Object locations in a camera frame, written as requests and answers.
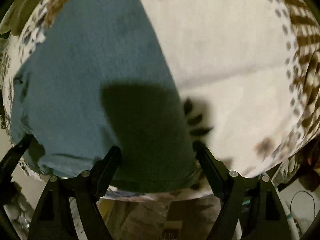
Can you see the floral bed quilt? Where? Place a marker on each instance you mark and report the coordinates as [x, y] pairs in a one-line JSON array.
[[246, 72]]

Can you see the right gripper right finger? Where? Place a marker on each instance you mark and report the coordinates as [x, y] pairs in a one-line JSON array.
[[266, 218]]

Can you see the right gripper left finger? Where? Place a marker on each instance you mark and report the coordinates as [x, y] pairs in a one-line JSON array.
[[53, 218]]

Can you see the blue denim jeans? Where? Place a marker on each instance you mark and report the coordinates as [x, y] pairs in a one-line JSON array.
[[93, 76]]

